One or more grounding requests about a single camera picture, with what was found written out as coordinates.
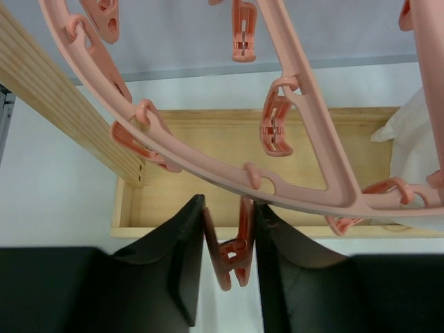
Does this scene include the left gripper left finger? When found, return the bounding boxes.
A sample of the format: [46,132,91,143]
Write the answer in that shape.
[112,194,205,328]

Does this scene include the wooden clothes rack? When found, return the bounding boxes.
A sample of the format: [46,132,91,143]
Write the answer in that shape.
[1,1,443,220]

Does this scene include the white hanging cloth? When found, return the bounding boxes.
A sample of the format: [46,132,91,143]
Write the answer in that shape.
[369,83,444,232]

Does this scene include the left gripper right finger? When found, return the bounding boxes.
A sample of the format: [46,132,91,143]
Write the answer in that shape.
[254,203,350,332]

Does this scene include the pink round clip hanger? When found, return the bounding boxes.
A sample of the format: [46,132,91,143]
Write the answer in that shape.
[37,0,444,292]

